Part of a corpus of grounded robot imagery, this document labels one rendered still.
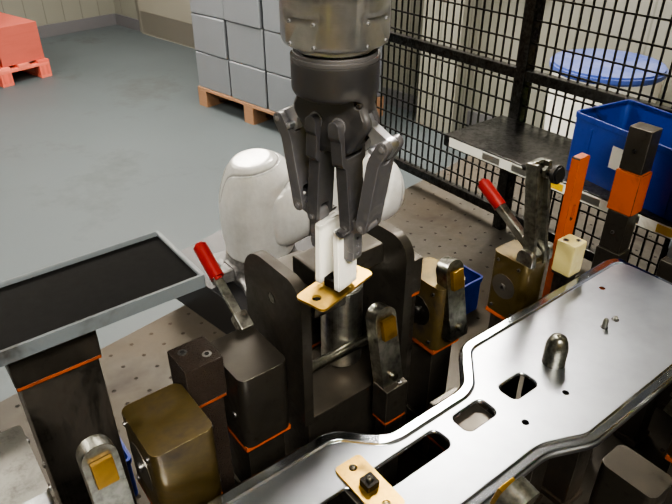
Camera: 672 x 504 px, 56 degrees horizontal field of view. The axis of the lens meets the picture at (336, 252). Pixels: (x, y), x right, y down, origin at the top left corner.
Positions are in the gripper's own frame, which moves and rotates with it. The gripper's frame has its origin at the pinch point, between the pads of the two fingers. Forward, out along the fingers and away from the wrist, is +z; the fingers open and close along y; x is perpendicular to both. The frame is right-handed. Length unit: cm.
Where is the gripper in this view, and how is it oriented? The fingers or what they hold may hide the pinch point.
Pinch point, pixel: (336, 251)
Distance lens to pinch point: 62.8
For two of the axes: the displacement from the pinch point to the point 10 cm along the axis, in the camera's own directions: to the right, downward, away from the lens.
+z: 0.0, 8.4, 5.5
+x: 6.2, -4.3, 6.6
